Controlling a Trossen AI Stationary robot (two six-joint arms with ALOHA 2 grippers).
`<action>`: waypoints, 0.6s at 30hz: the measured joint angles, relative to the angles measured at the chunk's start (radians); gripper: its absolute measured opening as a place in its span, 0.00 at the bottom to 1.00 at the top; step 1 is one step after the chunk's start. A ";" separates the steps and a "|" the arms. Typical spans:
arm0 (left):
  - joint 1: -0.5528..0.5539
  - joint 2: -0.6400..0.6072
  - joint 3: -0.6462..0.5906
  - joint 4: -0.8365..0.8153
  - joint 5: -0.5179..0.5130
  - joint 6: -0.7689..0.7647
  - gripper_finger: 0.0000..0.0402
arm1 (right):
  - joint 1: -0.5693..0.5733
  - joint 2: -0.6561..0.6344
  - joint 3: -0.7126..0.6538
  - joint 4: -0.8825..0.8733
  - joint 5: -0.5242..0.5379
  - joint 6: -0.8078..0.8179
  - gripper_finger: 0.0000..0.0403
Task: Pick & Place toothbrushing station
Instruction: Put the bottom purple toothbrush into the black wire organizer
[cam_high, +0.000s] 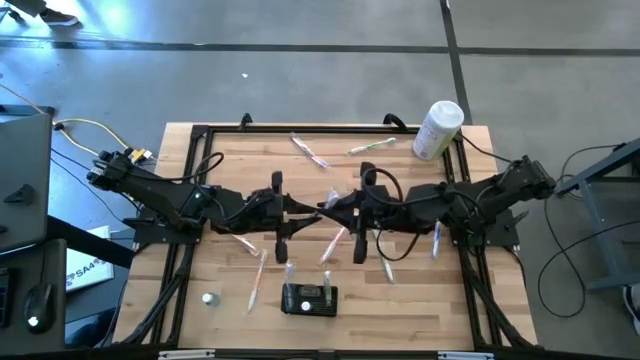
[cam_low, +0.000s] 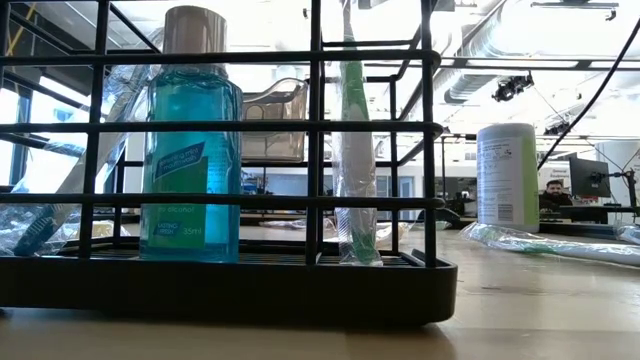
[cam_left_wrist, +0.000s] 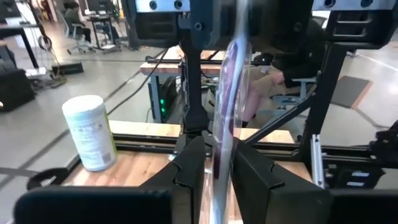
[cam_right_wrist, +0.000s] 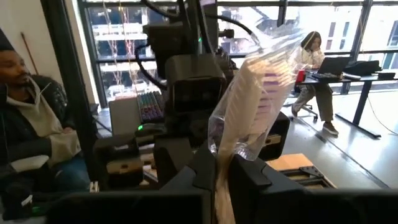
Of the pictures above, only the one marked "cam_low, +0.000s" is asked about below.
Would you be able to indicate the orange wrapped toothbrush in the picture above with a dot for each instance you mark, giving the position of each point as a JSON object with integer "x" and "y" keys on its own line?
{"x": 106, "y": 230}

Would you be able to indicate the pink purple wrapped toothbrush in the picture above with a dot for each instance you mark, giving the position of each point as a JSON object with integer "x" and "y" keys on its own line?
{"x": 285, "y": 224}

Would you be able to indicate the blue mouthwash bottle white cap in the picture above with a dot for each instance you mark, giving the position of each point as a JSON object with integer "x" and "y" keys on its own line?
{"x": 185, "y": 165}

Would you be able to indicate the clear plastic cup insert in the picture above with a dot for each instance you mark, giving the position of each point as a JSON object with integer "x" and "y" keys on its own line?
{"x": 275, "y": 145}

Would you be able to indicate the person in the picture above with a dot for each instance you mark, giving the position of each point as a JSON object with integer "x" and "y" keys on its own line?
{"x": 554, "y": 192}

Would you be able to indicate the black ceiling spotlight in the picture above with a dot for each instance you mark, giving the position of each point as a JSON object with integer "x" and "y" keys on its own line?
{"x": 510, "y": 89}
{"x": 557, "y": 129}

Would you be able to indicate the black computer monitor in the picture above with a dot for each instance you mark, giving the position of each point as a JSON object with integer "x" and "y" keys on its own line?
{"x": 587, "y": 177}

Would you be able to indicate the dark blue toothbrush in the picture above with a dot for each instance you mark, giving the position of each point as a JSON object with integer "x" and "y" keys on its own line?
{"x": 111, "y": 150}

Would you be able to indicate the red wrapped toothbrush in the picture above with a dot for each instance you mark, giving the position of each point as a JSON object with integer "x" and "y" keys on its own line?
{"x": 406, "y": 231}

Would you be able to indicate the white wipes canister green label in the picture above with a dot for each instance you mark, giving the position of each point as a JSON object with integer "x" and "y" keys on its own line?
{"x": 505, "y": 175}

